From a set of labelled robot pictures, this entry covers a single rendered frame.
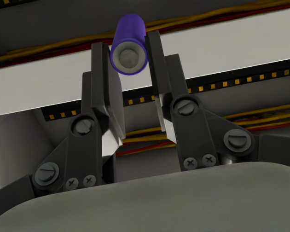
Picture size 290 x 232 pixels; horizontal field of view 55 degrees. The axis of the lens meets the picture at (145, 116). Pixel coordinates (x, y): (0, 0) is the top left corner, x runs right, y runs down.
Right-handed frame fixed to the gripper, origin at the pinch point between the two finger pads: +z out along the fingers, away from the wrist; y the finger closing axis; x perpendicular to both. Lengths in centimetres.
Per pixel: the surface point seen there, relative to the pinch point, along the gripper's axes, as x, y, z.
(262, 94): -34.9, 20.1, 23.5
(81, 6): -12.9, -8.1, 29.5
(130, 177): -31.8, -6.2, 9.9
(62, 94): -9.8, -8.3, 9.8
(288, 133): -34.2, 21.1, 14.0
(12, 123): -24.0, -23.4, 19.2
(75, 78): -8.7, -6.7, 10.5
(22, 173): -28.9, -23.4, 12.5
